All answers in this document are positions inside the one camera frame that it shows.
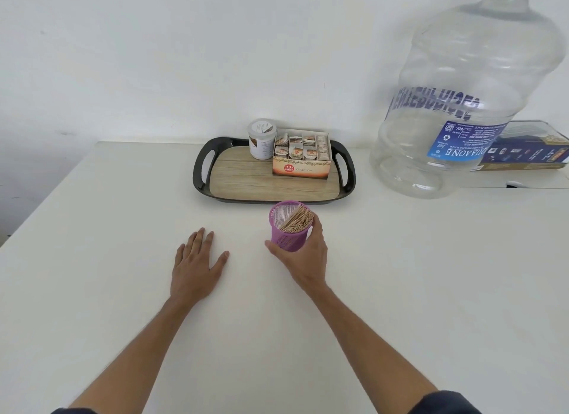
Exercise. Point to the dark sleeve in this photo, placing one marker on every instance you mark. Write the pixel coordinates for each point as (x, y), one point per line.
(73, 411)
(444, 405)

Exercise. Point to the person's right thumb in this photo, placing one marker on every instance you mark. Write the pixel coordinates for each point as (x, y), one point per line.
(275, 250)

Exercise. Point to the person's left forearm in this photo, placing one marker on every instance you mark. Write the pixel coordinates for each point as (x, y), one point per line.
(133, 364)

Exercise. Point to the white jar with lid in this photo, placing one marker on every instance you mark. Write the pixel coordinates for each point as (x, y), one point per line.
(261, 142)

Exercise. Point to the person's left little finger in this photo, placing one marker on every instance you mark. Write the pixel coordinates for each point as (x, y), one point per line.
(179, 254)

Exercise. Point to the flat blue cardboard box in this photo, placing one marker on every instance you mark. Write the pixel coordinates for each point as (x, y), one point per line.
(529, 153)

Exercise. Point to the person's right hand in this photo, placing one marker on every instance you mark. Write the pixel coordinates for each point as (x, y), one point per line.
(309, 262)

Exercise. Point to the row of tea bag sachets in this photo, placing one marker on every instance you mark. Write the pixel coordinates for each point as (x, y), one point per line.
(298, 147)

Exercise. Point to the black tray with wood base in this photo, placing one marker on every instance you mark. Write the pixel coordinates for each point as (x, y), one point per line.
(249, 182)

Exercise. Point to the person's left thumb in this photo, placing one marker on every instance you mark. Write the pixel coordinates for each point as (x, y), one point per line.
(219, 262)

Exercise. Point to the person's left hand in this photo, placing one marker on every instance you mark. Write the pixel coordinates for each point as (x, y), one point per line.
(191, 276)

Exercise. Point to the dark right sleeve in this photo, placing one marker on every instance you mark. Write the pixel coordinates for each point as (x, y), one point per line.
(444, 405)

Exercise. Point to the large clear water bottle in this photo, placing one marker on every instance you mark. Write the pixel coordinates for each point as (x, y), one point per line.
(466, 93)

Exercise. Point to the person's left middle finger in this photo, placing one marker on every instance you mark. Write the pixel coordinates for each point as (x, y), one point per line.
(200, 242)

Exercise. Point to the dark left sleeve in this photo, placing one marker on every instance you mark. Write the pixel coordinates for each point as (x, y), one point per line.
(73, 411)

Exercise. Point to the bundle of wooden toothpicks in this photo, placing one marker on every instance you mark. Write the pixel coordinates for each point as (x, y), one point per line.
(297, 220)

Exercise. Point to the purple mesh cup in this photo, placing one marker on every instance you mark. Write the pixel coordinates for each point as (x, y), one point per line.
(288, 240)

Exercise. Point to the person's right forearm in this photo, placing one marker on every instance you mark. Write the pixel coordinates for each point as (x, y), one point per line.
(369, 356)

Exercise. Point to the open cardboard tea box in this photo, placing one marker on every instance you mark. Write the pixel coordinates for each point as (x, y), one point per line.
(302, 169)

